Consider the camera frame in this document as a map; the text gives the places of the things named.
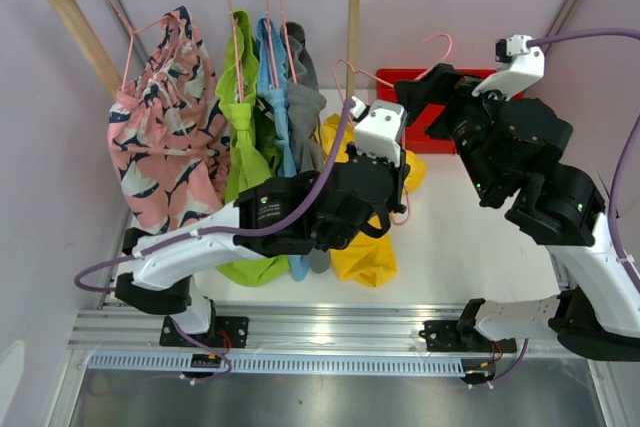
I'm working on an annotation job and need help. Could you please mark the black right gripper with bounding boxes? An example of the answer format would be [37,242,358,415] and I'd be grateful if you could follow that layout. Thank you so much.
[395,63,526,202]

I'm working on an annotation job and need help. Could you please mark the yellow shorts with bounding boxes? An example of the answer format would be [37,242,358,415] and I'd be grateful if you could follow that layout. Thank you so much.
[320,114,427,287]

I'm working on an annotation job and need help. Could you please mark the pink wire hanger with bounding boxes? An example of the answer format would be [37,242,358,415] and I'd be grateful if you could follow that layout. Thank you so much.
[331,32,453,226]

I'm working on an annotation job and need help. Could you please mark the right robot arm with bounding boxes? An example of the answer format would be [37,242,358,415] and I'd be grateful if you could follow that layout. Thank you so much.
[394,64,639,362]

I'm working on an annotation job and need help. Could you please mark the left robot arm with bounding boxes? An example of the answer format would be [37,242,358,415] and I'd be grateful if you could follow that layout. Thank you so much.
[115,153,410,347]

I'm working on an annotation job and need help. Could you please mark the grey shorts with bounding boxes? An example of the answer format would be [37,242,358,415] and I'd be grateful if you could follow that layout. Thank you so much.
[282,21,334,276]

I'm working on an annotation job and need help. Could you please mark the lime green shorts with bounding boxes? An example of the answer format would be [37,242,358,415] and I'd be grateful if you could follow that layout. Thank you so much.
[216,10,289,287]

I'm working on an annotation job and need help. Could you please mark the light blue shorts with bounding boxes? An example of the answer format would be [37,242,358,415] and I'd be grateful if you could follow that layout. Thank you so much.
[254,16,314,282]

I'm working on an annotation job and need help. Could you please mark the pink hanger of blue shorts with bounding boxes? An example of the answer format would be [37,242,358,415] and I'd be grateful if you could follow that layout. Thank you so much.
[264,0,280,89]

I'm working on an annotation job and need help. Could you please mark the pink hanger of grey shorts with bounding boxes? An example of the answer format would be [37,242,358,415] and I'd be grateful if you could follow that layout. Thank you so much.
[279,0,298,84]

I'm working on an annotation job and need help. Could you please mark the pink hanger of green shorts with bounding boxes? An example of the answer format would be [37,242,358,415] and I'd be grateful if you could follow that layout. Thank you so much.
[227,0,245,102]

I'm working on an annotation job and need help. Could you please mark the pink shark print shorts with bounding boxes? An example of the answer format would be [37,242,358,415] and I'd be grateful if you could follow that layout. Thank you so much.
[107,6,230,234]

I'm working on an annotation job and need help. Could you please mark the red plastic tray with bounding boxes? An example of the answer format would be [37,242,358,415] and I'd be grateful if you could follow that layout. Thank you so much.
[377,67,522,156]

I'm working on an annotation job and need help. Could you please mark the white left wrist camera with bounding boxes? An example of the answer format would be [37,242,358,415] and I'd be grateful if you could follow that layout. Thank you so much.
[350,96,406,167]

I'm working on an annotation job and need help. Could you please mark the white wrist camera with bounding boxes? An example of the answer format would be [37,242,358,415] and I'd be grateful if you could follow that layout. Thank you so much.
[472,34,545,100]
[350,96,406,167]

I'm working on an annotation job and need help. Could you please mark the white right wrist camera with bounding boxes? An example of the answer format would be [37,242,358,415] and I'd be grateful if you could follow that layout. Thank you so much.
[472,34,545,100]

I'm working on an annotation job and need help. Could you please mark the aluminium mounting rail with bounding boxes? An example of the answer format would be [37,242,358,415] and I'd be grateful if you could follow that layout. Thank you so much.
[67,302,461,356]

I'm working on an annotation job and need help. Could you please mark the slotted cable duct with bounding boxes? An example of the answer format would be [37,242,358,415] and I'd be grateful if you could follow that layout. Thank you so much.
[87,350,465,378]

